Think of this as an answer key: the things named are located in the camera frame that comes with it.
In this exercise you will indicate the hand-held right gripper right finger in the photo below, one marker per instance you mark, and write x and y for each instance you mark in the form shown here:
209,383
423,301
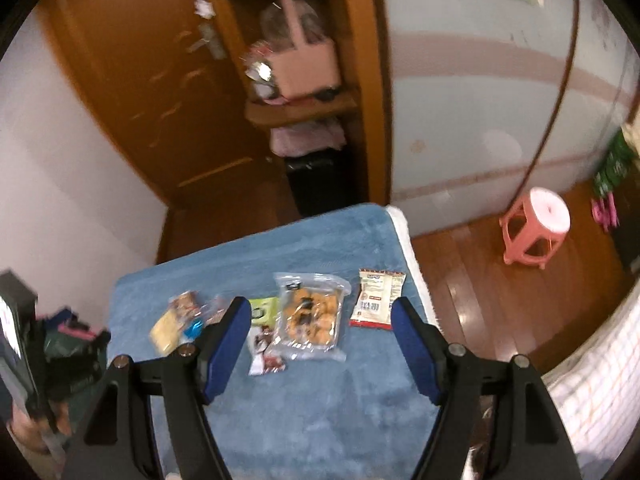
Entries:
415,355

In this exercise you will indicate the pink toy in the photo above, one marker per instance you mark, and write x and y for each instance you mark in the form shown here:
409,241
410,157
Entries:
605,212

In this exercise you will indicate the green snack packet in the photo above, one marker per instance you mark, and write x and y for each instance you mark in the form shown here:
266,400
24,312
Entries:
264,310

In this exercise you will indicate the wooden corner shelf unit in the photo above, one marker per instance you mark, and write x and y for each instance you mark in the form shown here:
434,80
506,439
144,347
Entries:
372,110

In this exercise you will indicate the folded pink cloths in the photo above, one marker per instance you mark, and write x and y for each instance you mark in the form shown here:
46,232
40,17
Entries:
305,137

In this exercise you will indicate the white cloth under blue cloth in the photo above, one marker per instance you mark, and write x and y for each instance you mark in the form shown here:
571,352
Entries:
407,245

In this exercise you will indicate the green chalkboard easel pink frame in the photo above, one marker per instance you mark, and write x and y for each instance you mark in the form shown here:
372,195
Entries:
70,365

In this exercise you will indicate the green bag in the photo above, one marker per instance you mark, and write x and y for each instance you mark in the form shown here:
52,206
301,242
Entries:
615,165

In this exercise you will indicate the brown wooden door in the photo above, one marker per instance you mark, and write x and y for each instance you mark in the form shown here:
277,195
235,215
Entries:
125,60

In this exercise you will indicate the black bag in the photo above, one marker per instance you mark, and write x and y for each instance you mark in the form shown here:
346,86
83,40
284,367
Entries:
320,180

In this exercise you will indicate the white checkered bedding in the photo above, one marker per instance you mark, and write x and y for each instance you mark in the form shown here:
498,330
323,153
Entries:
600,385

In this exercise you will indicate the puffed rice cake packet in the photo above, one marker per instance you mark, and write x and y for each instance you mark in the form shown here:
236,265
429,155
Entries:
165,332

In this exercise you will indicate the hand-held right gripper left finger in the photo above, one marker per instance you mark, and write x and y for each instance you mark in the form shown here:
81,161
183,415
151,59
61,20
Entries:
227,355

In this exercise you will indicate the clear orange pastry pack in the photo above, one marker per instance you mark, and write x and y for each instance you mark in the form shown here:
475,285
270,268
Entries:
310,317

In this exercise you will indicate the small dark snack packet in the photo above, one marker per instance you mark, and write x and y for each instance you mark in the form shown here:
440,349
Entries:
184,302

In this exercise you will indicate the white red snack packet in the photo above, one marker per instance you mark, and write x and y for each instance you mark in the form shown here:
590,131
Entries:
375,300

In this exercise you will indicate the pink plastic stool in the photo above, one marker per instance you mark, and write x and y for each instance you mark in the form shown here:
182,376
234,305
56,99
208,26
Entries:
545,207

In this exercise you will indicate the dark wooden cabinet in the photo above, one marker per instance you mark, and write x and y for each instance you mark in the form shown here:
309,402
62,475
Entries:
630,240

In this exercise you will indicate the clear dried fruit packet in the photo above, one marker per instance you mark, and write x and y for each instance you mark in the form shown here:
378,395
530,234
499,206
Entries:
216,310

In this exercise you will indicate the white door hook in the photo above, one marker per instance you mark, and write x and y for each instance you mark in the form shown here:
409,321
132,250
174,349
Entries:
204,7

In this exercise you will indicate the blue white snack packet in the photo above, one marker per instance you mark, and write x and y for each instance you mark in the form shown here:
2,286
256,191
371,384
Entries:
194,330

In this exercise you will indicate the orange white snack packet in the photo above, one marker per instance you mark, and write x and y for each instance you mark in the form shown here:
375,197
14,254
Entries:
265,352

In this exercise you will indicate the blue table cloth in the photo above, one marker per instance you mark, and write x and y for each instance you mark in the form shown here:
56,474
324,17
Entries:
325,420

